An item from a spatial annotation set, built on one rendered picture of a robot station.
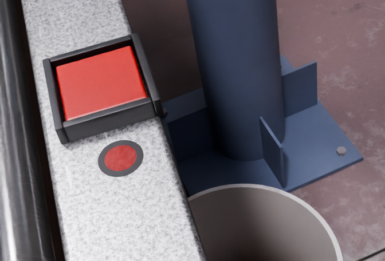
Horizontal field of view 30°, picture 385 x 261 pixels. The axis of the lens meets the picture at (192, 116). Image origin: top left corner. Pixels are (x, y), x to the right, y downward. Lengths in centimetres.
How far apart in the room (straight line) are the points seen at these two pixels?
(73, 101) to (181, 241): 14
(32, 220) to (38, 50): 17
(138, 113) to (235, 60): 89
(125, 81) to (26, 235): 13
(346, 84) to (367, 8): 29
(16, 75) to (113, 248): 19
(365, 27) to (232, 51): 64
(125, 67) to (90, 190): 10
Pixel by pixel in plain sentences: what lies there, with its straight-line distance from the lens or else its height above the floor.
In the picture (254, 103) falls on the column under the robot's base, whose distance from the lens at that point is 148.
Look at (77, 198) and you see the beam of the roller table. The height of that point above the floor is 92.
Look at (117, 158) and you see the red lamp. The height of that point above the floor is 92.
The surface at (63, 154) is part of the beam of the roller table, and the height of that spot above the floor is 91.
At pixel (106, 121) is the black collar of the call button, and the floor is 93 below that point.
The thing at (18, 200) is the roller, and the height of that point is 92.
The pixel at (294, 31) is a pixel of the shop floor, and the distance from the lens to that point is 192.
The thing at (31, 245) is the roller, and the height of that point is 92.
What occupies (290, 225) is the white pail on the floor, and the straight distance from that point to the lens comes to 118.
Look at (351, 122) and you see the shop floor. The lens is 170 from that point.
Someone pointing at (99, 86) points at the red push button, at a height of 93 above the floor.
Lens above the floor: 129
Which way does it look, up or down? 48 degrees down
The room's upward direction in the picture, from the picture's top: 12 degrees counter-clockwise
